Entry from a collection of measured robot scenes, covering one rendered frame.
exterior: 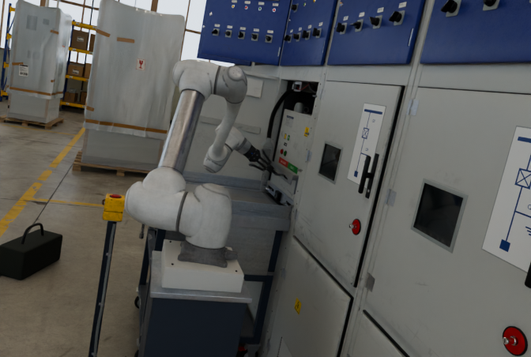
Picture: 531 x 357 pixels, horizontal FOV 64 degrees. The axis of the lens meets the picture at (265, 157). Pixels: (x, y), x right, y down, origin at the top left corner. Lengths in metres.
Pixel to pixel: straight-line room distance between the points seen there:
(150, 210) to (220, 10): 1.85
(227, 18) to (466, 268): 2.33
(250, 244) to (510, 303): 1.40
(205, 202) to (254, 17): 1.67
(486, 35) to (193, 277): 1.16
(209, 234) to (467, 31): 1.05
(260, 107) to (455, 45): 1.66
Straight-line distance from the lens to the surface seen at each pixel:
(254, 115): 2.79
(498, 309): 1.15
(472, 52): 1.31
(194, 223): 1.57
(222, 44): 3.04
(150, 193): 1.60
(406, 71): 1.56
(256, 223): 2.18
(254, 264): 2.29
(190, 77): 1.85
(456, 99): 1.31
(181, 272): 1.54
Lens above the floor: 1.46
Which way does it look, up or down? 8 degrees down
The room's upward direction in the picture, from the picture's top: 11 degrees clockwise
